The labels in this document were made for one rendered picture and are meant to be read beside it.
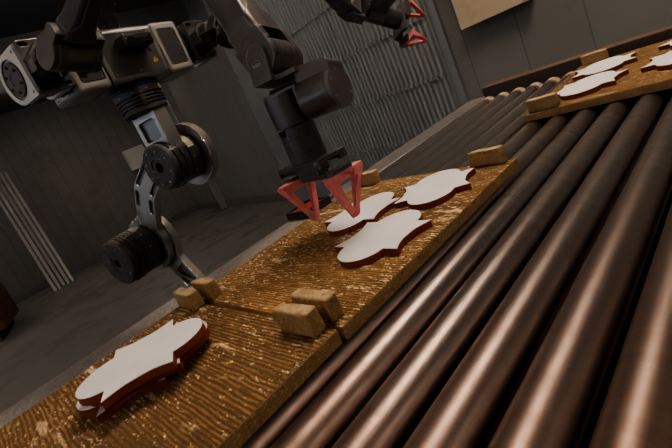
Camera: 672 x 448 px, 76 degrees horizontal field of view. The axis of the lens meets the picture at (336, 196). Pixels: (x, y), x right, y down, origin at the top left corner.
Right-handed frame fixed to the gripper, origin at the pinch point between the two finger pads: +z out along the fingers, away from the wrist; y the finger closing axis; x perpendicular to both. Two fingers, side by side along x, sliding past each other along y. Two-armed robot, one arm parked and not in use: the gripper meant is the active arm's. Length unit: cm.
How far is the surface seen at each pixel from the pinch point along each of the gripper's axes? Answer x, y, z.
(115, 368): 34.9, -0.9, 0.4
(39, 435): 43.2, 4.2, 3.3
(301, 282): 13.8, -6.4, 3.1
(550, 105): -48, -15, 2
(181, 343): 29.3, -6.5, 0.3
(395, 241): 5.4, -16.2, 2.1
